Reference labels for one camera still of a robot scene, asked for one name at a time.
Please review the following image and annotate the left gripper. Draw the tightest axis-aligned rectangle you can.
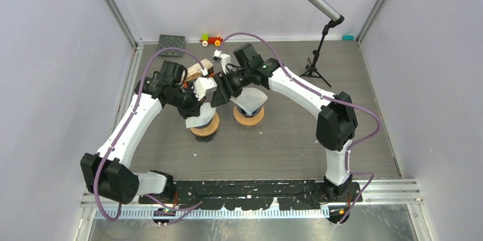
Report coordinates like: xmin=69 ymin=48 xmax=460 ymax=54
xmin=167 ymin=83 xmax=206 ymax=120

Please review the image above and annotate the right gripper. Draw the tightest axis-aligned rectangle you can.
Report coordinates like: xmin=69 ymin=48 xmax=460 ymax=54
xmin=211 ymin=67 xmax=251 ymax=109

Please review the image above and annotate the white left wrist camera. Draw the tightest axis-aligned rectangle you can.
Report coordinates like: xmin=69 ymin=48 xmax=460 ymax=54
xmin=191 ymin=75 xmax=216 ymax=103

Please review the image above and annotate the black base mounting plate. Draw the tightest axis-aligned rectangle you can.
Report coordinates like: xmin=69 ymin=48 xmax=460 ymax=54
xmin=155 ymin=180 xmax=362 ymax=211

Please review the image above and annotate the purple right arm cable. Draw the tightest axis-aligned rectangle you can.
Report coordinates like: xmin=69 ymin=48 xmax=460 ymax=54
xmin=219 ymin=31 xmax=383 ymax=226

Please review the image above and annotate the red toy car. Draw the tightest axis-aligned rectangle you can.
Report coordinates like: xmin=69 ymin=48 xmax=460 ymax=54
xmin=199 ymin=34 xmax=223 ymax=47

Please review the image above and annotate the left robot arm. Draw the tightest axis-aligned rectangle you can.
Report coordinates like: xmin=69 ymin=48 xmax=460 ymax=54
xmin=80 ymin=61 xmax=216 ymax=208

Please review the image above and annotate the grey building block baseplate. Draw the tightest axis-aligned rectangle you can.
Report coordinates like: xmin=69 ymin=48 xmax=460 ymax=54
xmin=158 ymin=34 xmax=186 ymax=58

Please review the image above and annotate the blue glass dripper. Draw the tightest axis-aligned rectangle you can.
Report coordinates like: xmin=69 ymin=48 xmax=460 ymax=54
xmin=240 ymin=106 xmax=263 ymax=118

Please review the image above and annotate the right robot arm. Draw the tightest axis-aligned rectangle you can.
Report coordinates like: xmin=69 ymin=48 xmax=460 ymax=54
xmin=211 ymin=43 xmax=358 ymax=201

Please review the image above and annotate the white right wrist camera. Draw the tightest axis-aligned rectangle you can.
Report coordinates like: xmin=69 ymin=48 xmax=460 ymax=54
xmin=213 ymin=50 xmax=231 ymax=74

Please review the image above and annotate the aluminium frame rail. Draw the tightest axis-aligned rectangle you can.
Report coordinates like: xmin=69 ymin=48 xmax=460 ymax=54
xmin=104 ymin=0 xmax=138 ymax=48

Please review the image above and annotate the orange coffee filter box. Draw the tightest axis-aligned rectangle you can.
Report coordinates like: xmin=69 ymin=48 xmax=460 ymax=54
xmin=185 ymin=59 xmax=214 ymax=83

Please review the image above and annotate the clear glass dripper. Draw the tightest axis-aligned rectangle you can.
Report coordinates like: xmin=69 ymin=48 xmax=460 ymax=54
xmin=237 ymin=123 xmax=257 ymax=132

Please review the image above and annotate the wooden ring dripper stand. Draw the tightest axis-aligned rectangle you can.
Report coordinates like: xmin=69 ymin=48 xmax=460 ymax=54
xmin=189 ymin=112 xmax=220 ymax=137

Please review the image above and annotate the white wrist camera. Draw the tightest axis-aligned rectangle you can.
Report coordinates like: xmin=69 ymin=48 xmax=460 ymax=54
xmin=191 ymin=75 xmax=216 ymax=103
xmin=213 ymin=50 xmax=231 ymax=74

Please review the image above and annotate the white paper coffee filter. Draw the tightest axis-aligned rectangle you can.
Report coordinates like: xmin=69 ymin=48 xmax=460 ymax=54
xmin=230 ymin=87 xmax=268 ymax=113

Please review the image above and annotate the teal small block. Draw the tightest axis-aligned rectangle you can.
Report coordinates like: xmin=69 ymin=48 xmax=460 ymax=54
xmin=342 ymin=35 xmax=355 ymax=41

